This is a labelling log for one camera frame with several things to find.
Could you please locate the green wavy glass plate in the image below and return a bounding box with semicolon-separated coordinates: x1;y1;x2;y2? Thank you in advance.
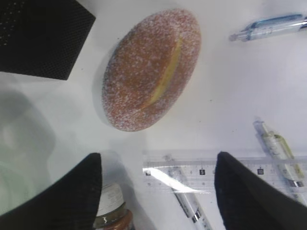
0;90;55;214

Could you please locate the cream grip pen middle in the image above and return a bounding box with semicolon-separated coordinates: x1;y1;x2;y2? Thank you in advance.
253;120;307;206

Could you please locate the clear plastic ruler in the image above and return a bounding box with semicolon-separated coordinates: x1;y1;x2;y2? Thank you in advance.
142;149;307;195

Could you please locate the blue grey pen right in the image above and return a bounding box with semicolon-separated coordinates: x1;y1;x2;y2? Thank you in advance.
229;14;307;42

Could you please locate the grey grip pen left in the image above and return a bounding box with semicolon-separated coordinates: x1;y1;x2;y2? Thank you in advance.
164;155;212;230

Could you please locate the brown coffee drink bottle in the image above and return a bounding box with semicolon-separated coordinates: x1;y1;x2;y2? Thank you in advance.
93;184;135;230

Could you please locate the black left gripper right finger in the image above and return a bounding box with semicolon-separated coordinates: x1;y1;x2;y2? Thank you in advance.
214;152;307;230

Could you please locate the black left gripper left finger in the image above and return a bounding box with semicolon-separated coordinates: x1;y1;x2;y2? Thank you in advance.
0;153;102;230

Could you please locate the sugared bread roll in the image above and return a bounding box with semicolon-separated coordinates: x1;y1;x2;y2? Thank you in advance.
102;9;201;132

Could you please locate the black mesh pen holder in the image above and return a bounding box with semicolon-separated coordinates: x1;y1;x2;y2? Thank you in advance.
0;0;95;81

